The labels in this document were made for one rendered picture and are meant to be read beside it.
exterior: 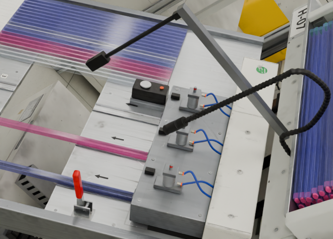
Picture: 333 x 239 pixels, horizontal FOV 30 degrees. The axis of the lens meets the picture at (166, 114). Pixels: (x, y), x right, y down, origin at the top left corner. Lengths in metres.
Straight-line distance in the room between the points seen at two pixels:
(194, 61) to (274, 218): 0.57
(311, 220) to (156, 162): 0.34
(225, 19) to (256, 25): 1.61
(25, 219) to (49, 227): 0.05
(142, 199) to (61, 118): 0.75
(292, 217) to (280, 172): 0.18
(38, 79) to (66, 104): 0.90
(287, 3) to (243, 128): 1.25
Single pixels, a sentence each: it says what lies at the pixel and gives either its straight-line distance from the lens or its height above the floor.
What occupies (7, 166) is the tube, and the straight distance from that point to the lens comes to 1.23.
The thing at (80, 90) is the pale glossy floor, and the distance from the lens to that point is 2.89.
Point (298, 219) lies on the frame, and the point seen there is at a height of 1.41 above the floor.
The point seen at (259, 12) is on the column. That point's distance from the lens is 4.46.
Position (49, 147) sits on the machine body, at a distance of 1.74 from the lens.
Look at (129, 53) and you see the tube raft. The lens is 1.49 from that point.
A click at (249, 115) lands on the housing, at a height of 1.27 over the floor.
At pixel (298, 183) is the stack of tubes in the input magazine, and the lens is 1.04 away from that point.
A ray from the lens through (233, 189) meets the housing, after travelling 1.12.
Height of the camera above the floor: 1.83
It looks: 33 degrees down
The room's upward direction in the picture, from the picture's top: 65 degrees clockwise
